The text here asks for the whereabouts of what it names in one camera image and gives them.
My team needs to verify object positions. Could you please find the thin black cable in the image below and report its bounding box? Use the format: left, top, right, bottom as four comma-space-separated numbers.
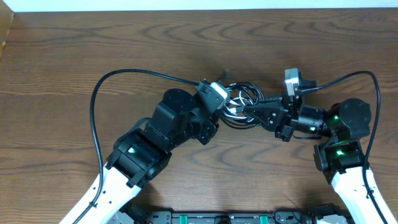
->
216, 70, 268, 130

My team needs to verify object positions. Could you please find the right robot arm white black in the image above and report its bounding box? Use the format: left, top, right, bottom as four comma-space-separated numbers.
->
243, 96, 396, 223

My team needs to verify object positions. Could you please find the right camera black cable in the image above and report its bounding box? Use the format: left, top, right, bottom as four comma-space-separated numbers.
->
300, 70, 389, 224

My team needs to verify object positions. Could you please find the black and white cable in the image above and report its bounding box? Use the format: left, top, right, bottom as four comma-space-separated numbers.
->
222, 96, 249, 121

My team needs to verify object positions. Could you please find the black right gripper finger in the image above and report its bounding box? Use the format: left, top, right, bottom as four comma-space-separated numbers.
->
264, 95, 283, 103
243, 102, 285, 133

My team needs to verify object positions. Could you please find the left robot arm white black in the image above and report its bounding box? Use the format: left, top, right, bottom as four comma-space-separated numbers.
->
62, 87, 227, 223

